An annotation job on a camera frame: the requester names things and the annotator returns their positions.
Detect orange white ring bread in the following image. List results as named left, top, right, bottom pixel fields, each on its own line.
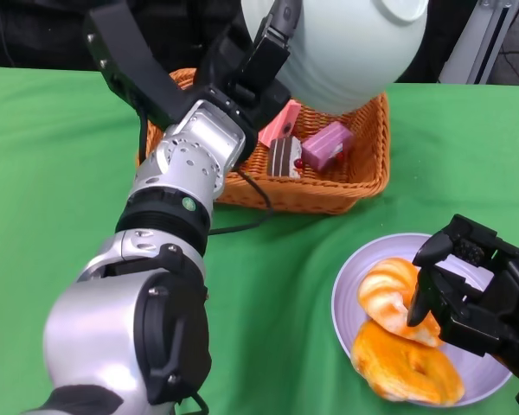
left=357, top=257, right=445, bottom=348

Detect orange glazed twisted bread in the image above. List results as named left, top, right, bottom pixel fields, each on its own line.
left=349, top=322, right=465, bottom=407

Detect lavender plate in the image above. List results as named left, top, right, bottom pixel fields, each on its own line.
left=330, top=233, right=514, bottom=407

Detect orange wicker basket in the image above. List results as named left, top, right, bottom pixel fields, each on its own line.
left=137, top=67, right=391, bottom=216

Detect black backdrop curtain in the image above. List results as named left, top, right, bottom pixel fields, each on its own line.
left=0, top=0, right=477, bottom=86

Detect coral toy cake slice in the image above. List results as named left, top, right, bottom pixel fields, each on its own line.
left=258, top=99, right=302, bottom=148

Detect pink toy cake slice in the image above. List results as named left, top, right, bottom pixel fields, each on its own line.
left=301, top=120, right=356, bottom=174

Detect grey-green bowl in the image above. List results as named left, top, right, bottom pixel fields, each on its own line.
left=237, top=0, right=429, bottom=116

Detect aluminium frame post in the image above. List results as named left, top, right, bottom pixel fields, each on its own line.
left=439, top=0, right=519, bottom=86

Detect green tablecloth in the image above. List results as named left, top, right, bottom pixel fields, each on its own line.
left=0, top=65, right=519, bottom=415

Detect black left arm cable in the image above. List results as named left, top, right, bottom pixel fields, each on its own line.
left=137, top=105, right=276, bottom=237

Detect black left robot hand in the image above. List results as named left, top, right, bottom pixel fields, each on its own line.
left=84, top=0, right=304, bottom=144

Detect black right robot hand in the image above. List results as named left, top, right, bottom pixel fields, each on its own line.
left=406, top=214, right=519, bottom=412

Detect brown chocolate toy cake slice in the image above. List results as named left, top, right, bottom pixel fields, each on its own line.
left=266, top=136, right=304, bottom=179

